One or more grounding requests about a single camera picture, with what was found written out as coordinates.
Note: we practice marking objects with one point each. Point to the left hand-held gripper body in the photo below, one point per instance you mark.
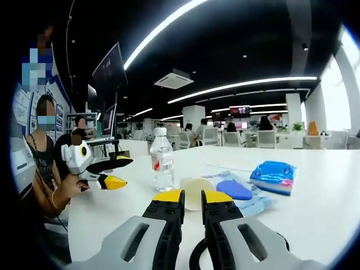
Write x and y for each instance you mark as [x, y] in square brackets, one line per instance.
[74, 157]

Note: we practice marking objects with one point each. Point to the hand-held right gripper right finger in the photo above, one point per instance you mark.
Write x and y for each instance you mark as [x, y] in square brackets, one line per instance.
[222, 230]

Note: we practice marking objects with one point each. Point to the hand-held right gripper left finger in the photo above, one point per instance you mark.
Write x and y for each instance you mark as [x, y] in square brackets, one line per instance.
[166, 230]

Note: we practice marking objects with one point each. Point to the clear plastic water bottle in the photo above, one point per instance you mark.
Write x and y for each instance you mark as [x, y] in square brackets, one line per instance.
[162, 166]

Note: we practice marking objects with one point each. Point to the blue sponge pack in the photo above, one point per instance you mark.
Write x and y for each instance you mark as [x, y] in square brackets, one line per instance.
[274, 177]

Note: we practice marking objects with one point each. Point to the person's left hand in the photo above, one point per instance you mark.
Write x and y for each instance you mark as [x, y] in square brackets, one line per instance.
[73, 187]

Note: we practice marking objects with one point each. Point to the open laptop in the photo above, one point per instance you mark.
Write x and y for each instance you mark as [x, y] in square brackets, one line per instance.
[101, 139]

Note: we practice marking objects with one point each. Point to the red monitor screen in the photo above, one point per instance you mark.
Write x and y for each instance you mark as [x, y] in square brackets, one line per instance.
[109, 119]

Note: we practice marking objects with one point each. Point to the white table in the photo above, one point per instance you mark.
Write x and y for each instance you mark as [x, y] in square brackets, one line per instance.
[281, 225]

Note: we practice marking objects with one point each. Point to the row of white office chairs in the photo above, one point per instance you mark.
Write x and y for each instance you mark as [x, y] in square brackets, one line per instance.
[233, 139]

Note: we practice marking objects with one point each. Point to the ceiling air conditioner unit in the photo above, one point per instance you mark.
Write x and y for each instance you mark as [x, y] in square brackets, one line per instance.
[174, 79]

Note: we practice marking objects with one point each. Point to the hanging television screen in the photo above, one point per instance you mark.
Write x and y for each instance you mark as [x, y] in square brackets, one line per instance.
[239, 111]

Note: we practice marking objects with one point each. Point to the green potted plant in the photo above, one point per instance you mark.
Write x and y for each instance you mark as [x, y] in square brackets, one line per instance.
[298, 127]

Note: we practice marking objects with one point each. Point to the orange bag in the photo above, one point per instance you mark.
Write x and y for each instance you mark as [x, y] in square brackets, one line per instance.
[313, 128]

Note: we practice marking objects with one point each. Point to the long curved ceiling light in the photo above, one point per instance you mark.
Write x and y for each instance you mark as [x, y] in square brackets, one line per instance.
[157, 31]

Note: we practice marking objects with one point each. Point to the straight ceiling light strip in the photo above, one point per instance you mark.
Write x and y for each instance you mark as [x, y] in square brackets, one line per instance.
[242, 84]

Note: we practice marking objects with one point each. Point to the wall poster board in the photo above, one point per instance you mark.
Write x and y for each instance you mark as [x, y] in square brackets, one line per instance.
[59, 118]

